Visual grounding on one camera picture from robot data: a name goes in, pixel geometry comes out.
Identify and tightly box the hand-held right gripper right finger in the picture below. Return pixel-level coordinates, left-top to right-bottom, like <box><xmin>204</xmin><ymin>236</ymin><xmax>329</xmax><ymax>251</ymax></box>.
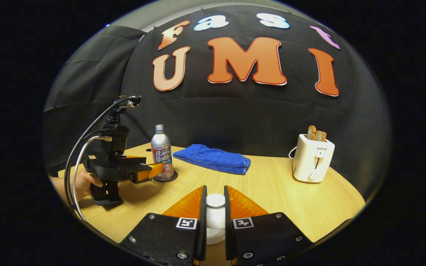
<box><xmin>224</xmin><ymin>186</ymin><xmax>314</xmax><ymax>266</ymax></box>

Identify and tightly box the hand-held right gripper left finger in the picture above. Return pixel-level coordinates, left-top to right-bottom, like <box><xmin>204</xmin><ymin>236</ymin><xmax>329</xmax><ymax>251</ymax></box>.
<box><xmin>120</xmin><ymin>185</ymin><xmax>208</xmax><ymax>266</ymax></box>

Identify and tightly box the dark brown round coaster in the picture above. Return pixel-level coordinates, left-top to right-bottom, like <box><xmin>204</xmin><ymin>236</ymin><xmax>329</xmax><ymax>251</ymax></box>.
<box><xmin>153</xmin><ymin>170</ymin><xmax>179</xmax><ymax>183</ymax></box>

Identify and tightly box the silver water bottle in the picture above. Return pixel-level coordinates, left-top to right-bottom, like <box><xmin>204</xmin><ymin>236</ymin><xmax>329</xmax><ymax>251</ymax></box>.
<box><xmin>151</xmin><ymin>125</ymin><xmax>173</xmax><ymax>180</ymax></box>

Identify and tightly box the blue folded towel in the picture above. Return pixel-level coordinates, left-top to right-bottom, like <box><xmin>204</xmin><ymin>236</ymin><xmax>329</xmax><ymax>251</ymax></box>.
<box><xmin>173</xmin><ymin>144</ymin><xmax>251</xmax><ymax>175</ymax></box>

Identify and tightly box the white toaster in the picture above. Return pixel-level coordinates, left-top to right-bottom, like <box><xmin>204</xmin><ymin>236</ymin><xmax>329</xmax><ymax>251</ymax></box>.
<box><xmin>293</xmin><ymin>134</ymin><xmax>335</xmax><ymax>183</ymax></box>

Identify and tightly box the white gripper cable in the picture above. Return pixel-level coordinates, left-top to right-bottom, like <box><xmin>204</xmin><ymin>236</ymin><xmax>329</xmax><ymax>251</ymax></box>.
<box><xmin>72</xmin><ymin>136</ymin><xmax>112</xmax><ymax>221</ymax></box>

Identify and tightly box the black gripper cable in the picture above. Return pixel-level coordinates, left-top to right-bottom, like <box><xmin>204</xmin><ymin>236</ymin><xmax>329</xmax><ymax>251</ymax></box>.
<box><xmin>64</xmin><ymin>97</ymin><xmax>125</xmax><ymax>218</ymax></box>

